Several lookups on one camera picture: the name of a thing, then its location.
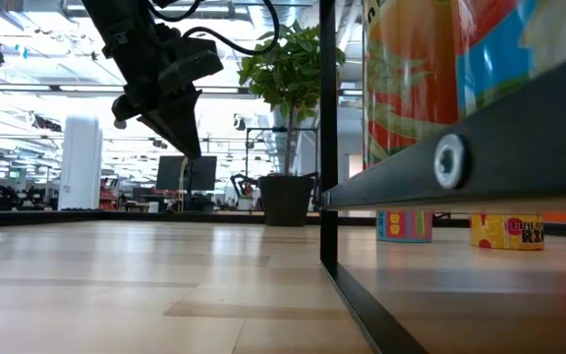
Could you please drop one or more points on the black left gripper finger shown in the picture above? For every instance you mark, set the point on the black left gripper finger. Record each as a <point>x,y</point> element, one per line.
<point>167,137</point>
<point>185,118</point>

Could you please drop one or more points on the pink corn can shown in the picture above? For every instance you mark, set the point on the pink corn can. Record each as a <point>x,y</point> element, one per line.
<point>406,226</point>

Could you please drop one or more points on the background black orange robot arm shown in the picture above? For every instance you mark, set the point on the background black orange robot arm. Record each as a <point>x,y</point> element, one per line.
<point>241,184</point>

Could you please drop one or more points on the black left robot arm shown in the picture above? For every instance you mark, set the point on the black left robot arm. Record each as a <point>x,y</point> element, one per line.
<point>121,24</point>

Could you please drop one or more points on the black computer monitor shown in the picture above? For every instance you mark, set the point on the black computer monitor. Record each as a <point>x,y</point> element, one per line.
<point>204,173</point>

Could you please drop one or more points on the black tubular stand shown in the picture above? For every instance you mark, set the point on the black tubular stand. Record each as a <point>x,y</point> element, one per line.
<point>251,147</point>

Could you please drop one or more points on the white pillar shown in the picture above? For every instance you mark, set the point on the white pillar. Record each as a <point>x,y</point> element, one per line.
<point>80,162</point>

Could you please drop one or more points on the green leafy potted tree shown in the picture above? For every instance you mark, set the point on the green leafy potted tree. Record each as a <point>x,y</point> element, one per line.
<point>288,74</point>

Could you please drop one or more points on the black plant pot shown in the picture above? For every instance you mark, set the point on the black plant pot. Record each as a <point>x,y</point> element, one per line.
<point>285,199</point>

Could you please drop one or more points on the silver hex bolt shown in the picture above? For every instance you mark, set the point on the silver hex bolt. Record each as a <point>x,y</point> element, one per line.
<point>450,160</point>

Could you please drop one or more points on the yellow pineapple rings can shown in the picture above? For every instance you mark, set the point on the yellow pineapple rings can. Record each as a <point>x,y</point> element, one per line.
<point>499,233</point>

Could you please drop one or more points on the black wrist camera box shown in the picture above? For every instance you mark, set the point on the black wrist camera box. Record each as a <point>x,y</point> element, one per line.
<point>189,64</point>

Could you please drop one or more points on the black metal shelf frame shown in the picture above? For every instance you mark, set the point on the black metal shelf frame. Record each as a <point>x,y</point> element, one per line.
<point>533,147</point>

